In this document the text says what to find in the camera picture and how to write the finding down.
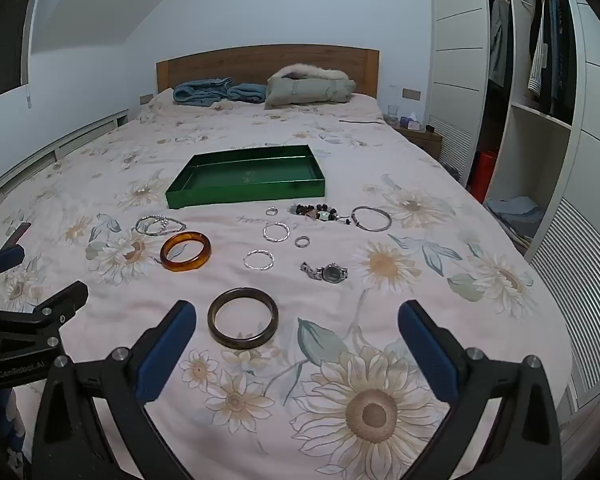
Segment silver twisted bracelet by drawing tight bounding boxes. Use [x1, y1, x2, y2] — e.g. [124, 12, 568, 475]
[243, 249, 277, 271]

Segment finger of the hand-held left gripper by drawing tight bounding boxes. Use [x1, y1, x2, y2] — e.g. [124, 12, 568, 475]
[0, 281, 90, 350]
[0, 246, 27, 281]

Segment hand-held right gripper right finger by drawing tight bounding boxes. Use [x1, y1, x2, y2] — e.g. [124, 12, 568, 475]
[398, 299, 564, 480]

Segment hanging dark clothes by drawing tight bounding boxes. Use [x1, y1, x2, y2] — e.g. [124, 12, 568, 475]
[527, 0, 578, 116]

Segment wooden nightstand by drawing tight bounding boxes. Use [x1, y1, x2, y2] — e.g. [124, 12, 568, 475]
[397, 125, 443, 158]

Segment floral bed sheet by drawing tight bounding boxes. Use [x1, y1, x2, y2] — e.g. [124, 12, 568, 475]
[0, 89, 573, 480]

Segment dark brown bangle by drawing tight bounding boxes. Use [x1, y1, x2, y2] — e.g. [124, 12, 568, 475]
[207, 287, 280, 350]

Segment silver wristwatch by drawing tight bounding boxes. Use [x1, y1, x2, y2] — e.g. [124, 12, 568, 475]
[301, 261, 350, 283]

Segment wooden headboard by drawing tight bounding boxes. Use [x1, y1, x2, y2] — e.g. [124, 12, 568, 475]
[156, 45, 381, 101]

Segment thin silver bangle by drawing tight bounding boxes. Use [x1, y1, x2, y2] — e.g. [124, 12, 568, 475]
[351, 205, 393, 232]

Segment grey fur-trimmed coat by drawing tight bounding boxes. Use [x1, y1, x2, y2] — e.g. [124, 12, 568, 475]
[264, 63, 357, 110]

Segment green tray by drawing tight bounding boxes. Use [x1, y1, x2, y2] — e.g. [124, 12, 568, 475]
[165, 144, 327, 210]

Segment white wardrobe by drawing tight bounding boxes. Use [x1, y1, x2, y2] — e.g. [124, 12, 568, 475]
[430, 0, 600, 406]

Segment dark beaded bracelet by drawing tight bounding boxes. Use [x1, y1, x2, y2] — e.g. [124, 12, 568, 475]
[286, 202, 353, 226]

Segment red bag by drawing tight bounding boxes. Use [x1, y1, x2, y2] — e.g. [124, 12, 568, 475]
[467, 150, 498, 201]

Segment amber bangle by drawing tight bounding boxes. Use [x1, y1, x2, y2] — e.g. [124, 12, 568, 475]
[160, 231, 213, 273]

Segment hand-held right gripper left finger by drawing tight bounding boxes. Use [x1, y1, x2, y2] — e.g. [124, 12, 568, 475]
[32, 300, 198, 480]

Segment blue blanket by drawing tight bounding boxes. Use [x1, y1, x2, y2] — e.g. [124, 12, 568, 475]
[173, 77, 268, 107]

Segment folded blue-grey cloth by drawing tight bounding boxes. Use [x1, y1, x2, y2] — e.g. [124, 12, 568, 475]
[485, 196, 546, 241]

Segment hanging grey garment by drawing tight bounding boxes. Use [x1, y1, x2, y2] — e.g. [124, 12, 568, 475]
[489, 0, 513, 86]

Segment pearl necklace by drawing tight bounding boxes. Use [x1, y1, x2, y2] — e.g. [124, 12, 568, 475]
[134, 215, 187, 237]

